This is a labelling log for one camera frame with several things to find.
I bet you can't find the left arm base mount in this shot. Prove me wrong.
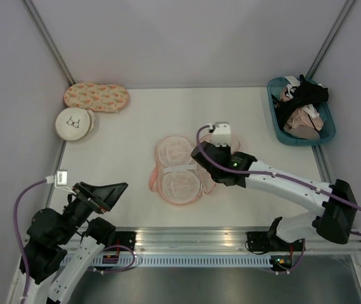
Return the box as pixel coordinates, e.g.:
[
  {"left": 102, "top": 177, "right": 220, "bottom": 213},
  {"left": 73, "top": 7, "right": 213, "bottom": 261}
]
[{"left": 108, "top": 231, "right": 137, "bottom": 252}]

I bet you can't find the floral mesh laundry bag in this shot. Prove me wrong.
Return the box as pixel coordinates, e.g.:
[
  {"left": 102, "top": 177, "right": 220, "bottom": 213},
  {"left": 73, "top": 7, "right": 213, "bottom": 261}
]
[{"left": 148, "top": 134, "right": 242, "bottom": 207}]

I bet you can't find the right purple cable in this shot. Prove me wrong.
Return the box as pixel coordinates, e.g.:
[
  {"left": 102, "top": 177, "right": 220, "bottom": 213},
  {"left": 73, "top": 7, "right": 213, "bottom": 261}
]
[{"left": 195, "top": 123, "right": 361, "bottom": 276}]

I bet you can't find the round cream laundry bag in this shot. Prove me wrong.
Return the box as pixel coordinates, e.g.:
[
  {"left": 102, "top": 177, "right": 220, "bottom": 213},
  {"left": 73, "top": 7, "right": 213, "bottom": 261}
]
[{"left": 55, "top": 108, "right": 96, "bottom": 141}]

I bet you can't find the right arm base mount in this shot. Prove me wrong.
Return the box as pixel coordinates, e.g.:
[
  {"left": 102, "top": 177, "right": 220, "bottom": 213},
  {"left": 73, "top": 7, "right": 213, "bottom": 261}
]
[{"left": 244, "top": 231, "right": 304, "bottom": 255}]

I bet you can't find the left aluminium frame post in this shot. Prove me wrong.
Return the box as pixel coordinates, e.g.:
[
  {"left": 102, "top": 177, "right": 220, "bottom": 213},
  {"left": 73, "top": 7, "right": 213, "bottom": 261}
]
[{"left": 21, "top": 0, "right": 75, "bottom": 86}]

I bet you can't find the aluminium frame post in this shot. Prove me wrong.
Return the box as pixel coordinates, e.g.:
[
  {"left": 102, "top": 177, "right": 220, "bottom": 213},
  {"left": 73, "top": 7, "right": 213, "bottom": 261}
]
[
  {"left": 305, "top": 0, "right": 357, "bottom": 79},
  {"left": 21, "top": 0, "right": 75, "bottom": 86}
]

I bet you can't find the white slotted cable duct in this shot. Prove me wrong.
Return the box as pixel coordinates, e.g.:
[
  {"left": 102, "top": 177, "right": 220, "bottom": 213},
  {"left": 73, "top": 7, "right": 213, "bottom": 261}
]
[{"left": 90, "top": 253, "right": 272, "bottom": 268}]

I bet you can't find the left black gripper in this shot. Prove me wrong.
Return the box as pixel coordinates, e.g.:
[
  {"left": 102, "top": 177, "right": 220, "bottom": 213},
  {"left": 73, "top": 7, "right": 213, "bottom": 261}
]
[{"left": 57, "top": 179, "right": 129, "bottom": 243}]

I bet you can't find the teal plastic basket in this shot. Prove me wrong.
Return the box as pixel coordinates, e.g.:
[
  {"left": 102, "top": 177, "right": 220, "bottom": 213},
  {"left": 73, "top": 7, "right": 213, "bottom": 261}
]
[{"left": 267, "top": 77, "right": 336, "bottom": 146}]

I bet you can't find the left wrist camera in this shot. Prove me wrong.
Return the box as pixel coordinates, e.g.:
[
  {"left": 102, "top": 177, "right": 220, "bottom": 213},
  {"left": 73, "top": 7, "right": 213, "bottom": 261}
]
[{"left": 46, "top": 170, "right": 74, "bottom": 193}]

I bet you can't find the purple cable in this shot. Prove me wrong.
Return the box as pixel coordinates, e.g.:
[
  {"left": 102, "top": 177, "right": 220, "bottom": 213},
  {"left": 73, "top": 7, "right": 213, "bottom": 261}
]
[
  {"left": 11, "top": 177, "right": 137, "bottom": 303},
  {"left": 195, "top": 123, "right": 361, "bottom": 276}
]

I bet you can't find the pink bra in basket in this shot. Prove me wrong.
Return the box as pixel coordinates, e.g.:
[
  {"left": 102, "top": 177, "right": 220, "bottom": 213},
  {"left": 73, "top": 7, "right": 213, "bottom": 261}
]
[{"left": 278, "top": 88, "right": 324, "bottom": 130}]

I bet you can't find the white bra in basket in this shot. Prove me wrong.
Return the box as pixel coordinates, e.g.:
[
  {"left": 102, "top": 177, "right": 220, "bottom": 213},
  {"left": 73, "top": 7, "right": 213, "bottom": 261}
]
[{"left": 284, "top": 75, "right": 301, "bottom": 98}]

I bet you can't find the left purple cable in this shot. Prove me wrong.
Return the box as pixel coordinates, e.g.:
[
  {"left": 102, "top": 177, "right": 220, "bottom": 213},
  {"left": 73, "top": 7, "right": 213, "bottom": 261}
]
[{"left": 11, "top": 177, "right": 137, "bottom": 303}]

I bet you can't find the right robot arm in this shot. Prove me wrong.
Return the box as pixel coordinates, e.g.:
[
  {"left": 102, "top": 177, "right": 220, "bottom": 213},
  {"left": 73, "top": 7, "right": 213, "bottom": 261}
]
[{"left": 191, "top": 141, "right": 357, "bottom": 250}]

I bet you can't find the aluminium front rail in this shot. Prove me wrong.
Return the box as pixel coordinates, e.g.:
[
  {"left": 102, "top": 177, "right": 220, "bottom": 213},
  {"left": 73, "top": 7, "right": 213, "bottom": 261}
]
[{"left": 116, "top": 227, "right": 361, "bottom": 255}]

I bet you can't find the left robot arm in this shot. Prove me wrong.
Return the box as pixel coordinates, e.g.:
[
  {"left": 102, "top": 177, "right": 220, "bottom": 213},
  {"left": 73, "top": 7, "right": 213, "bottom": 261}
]
[{"left": 18, "top": 182, "right": 136, "bottom": 303}]

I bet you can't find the right aluminium frame post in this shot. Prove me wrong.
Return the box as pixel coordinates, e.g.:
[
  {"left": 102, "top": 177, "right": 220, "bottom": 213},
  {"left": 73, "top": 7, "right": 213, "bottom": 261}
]
[{"left": 305, "top": 0, "right": 357, "bottom": 79}]

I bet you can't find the black bra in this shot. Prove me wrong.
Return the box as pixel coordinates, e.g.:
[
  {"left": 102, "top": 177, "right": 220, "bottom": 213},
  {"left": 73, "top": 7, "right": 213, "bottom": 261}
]
[{"left": 271, "top": 75, "right": 329, "bottom": 129}]

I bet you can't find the taupe bra in basket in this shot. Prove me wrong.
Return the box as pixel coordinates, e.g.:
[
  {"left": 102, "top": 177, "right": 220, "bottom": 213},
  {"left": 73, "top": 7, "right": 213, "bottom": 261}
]
[{"left": 284, "top": 124, "right": 320, "bottom": 140}]

